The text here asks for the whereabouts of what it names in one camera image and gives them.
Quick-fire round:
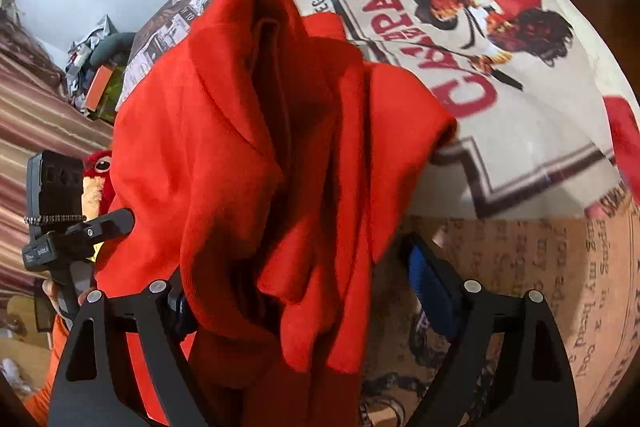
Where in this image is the red plush toy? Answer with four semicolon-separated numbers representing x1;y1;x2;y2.
81;150;115;220

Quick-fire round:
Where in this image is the person's left hand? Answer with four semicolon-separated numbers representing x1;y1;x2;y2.
41;280;94;319

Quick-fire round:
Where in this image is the red zip jacket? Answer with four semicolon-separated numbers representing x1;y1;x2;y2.
96;0;456;426

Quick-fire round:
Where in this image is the striped pink curtain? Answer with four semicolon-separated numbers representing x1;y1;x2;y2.
0;11;112;300

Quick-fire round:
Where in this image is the newspaper print bed cover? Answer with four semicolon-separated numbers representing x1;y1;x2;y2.
118;0;639;426

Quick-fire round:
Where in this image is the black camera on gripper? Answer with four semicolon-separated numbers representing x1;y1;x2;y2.
24;150;85;241

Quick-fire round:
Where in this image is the orange box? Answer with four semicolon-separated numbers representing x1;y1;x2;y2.
85;65;116;112

